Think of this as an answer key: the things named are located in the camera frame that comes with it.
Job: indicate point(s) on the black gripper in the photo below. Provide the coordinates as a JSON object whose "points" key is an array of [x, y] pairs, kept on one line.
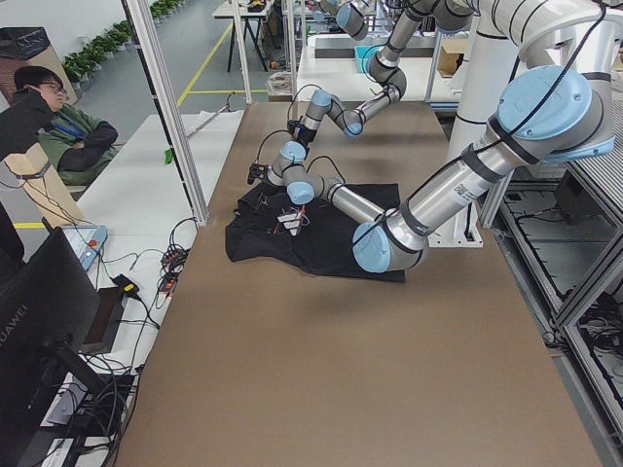
{"points": [[303, 137], [271, 184]]}

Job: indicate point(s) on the black graphic t-shirt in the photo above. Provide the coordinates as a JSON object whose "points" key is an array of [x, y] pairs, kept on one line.
{"points": [[322, 247]]}

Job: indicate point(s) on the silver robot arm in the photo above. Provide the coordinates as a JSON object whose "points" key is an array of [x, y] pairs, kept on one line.
{"points": [[539, 81], [370, 92]]}

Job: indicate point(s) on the power strip with plugs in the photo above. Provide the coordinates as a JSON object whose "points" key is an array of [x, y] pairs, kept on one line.
{"points": [[172, 263]]}

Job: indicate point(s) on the seated person in green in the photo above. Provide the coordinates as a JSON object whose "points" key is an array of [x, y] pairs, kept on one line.
{"points": [[78, 145]]}

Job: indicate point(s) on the teach pendant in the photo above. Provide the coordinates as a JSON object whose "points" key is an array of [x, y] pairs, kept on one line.
{"points": [[87, 242]]}

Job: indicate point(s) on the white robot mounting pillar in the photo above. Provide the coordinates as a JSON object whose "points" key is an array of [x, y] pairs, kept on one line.
{"points": [[490, 59]]}

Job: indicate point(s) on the black Huawei monitor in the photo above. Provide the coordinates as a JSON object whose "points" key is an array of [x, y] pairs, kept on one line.
{"points": [[46, 314]]}

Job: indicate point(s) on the aluminium frame post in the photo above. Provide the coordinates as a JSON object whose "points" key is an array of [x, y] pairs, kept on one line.
{"points": [[145, 39]]}

